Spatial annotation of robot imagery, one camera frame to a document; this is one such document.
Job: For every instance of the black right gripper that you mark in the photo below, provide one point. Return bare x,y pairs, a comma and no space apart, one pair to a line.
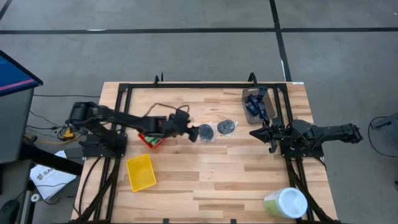
275,133

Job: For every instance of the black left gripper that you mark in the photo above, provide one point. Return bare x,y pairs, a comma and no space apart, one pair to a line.
178,124

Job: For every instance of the dark blue toiletry tube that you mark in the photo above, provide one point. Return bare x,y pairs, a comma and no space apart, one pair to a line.
266,117
262,92
260,107
251,100

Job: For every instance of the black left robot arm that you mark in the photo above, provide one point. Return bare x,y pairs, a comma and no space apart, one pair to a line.
124,119

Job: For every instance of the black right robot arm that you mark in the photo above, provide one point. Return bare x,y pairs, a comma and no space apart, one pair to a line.
326,134

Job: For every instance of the black round item in bag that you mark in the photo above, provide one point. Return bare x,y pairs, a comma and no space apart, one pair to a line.
206,132

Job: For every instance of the clear grey plastic bin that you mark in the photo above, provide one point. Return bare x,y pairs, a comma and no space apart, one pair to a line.
248,116

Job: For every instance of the grey round item in bag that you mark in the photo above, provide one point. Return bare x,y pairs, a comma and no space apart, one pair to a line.
226,127

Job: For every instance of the red plastic basket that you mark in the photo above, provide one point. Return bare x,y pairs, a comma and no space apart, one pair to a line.
146,142

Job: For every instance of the yellow plastic basket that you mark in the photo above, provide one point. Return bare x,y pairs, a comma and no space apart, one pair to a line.
140,172

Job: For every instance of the green canister with white lid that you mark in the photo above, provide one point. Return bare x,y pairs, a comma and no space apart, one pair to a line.
289,203

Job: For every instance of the black desk bar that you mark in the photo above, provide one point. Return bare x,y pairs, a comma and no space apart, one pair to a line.
49,160

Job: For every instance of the white printed paper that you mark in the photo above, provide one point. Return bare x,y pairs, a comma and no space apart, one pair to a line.
51,180

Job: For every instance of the white tape roll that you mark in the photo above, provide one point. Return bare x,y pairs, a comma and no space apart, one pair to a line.
35,197

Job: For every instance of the grey monitor stand box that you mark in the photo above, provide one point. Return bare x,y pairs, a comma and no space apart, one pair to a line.
14,124

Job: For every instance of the blue screen monitor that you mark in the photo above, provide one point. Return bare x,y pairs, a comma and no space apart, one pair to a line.
15,77

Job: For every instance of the black computer mouse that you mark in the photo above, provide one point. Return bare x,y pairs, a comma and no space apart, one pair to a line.
9,211

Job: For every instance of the black metal table frame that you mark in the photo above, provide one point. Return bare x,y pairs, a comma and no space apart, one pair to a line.
217,85

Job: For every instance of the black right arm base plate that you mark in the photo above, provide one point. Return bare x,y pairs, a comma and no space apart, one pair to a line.
314,152

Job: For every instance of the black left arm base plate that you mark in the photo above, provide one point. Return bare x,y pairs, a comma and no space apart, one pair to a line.
102,151

